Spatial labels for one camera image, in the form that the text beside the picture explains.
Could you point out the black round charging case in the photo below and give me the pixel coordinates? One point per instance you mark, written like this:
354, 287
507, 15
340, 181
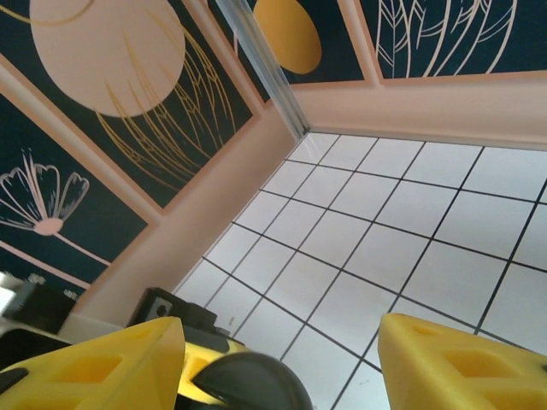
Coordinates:
256, 380

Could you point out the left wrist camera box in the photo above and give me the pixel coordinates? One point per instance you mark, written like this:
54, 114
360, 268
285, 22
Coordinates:
47, 309

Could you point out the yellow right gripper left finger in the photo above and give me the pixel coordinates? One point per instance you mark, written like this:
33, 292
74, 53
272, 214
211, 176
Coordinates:
107, 376

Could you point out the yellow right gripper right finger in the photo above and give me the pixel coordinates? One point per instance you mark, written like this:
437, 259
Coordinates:
470, 376

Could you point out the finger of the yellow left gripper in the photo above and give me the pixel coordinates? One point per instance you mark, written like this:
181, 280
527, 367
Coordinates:
201, 352

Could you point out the aluminium corner post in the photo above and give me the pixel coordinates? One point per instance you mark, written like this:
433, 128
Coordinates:
265, 72

